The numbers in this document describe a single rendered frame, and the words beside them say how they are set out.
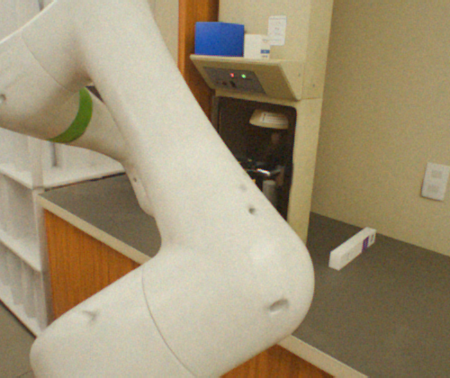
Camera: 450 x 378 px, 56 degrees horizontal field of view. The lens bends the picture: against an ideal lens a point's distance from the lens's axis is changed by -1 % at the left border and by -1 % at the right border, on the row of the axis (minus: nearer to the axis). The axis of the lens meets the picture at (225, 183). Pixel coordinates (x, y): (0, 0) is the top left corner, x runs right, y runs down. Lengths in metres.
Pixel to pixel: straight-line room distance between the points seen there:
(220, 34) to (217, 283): 0.94
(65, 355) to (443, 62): 1.32
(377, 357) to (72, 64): 0.80
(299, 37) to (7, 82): 0.78
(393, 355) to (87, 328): 0.74
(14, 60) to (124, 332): 0.39
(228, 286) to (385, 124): 1.25
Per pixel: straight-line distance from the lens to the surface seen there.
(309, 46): 1.19
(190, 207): 0.39
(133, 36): 0.54
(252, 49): 1.18
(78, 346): 0.42
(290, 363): 1.09
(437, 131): 1.50
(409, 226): 1.59
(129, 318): 0.40
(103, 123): 0.80
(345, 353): 0.99
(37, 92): 0.63
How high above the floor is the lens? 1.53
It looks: 18 degrees down
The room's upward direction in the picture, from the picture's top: 3 degrees clockwise
